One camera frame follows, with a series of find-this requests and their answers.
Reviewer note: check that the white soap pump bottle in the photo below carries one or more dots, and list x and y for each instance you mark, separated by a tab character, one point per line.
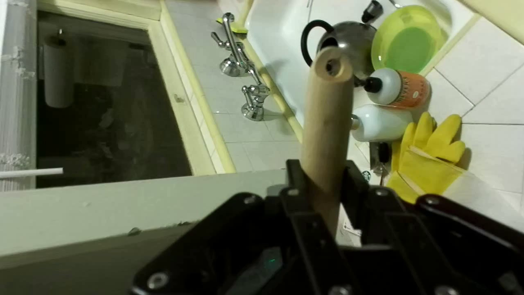
379	124

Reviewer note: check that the wooden cooking stick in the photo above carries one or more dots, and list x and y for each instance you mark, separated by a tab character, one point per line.
327	132

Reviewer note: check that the orange white bottle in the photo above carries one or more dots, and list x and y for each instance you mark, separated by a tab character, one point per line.
391	88

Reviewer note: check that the chrome sink faucet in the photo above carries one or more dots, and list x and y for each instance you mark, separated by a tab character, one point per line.
238	65

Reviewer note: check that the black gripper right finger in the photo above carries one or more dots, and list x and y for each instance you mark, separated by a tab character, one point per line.
435	246

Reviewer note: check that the yellow rubber gloves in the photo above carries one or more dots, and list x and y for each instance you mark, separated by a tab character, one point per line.
427	160

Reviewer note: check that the green plastic bowl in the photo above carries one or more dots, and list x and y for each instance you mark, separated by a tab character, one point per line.
407	40

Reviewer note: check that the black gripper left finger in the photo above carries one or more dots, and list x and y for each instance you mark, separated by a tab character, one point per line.
253	245

